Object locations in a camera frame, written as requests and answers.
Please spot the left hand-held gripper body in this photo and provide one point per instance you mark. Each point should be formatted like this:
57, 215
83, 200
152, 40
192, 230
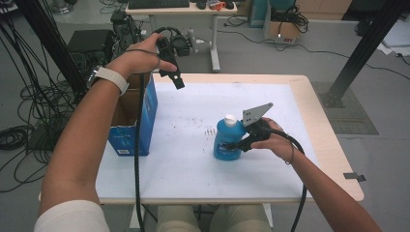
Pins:
166, 48

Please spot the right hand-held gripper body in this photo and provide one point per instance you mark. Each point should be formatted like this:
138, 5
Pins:
253, 116

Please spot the blue dish soap bottle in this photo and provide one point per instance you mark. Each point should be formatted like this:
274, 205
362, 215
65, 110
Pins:
225, 135

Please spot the blue cardboard box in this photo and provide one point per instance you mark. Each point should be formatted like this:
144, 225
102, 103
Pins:
152, 106

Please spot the person's left hand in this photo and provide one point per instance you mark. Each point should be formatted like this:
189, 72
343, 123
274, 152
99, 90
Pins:
138, 59

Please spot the person's right hand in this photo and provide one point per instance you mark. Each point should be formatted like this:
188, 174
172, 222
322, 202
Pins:
280, 145

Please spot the black keyboard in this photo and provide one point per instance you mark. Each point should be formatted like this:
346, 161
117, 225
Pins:
158, 4

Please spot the white desk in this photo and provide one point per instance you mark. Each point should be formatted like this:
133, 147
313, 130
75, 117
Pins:
193, 11

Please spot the black electronic device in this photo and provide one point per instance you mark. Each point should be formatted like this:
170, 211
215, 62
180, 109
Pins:
124, 25

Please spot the wristwatch with white band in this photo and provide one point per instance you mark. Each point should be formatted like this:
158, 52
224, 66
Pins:
112, 77

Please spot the black computer mouse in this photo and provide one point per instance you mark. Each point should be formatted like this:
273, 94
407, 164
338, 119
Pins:
201, 4

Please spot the white table mat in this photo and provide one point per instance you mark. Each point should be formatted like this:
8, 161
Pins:
193, 167

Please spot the orange small object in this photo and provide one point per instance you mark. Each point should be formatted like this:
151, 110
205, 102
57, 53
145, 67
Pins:
219, 5

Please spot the person's right beige trouser leg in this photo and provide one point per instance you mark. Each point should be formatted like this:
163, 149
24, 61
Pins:
238, 219

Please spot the person's beige trouser leg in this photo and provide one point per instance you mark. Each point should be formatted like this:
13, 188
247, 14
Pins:
238, 219
177, 219

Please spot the black computer case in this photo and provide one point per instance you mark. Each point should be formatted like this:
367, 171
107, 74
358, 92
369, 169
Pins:
90, 40

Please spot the small black object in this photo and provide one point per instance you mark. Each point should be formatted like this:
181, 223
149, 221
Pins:
229, 5

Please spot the light wooden table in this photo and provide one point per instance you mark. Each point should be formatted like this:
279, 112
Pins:
328, 145

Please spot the teal box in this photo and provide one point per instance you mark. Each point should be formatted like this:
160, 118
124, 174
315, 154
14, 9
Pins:
257, 13

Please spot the person's left beige trouser leg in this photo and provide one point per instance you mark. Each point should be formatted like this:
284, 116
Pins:
177, 219

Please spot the grey floor mat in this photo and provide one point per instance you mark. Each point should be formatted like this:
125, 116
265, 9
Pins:
354, 119

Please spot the grey tape piece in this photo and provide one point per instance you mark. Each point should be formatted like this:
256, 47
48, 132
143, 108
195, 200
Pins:
353, 176

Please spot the white paper sheets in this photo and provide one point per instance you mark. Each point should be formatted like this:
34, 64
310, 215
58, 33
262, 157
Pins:
398, 37

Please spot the person's left white sleeve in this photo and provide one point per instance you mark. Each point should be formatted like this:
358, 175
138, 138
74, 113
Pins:
71, 217

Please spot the black metal frame post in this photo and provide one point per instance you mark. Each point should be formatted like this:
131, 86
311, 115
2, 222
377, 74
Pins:
42, 32
374, 35

